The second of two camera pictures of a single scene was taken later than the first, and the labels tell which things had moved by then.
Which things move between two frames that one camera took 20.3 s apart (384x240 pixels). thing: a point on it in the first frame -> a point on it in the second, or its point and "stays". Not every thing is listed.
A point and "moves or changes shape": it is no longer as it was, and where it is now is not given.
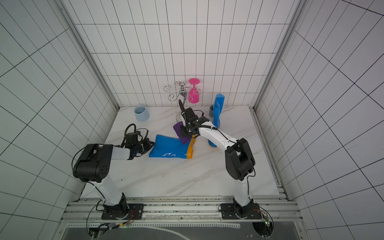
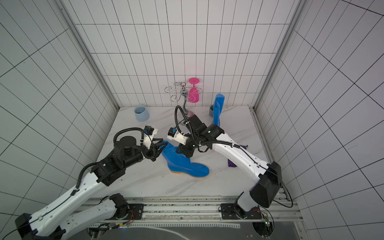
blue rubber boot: (218, 104) stays
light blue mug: (141, 113) stays
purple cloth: (184, 140) moves or changes shape
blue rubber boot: (167, 146) moves or changes shape
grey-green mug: (211, 111) stays
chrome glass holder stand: (183, 88) stays
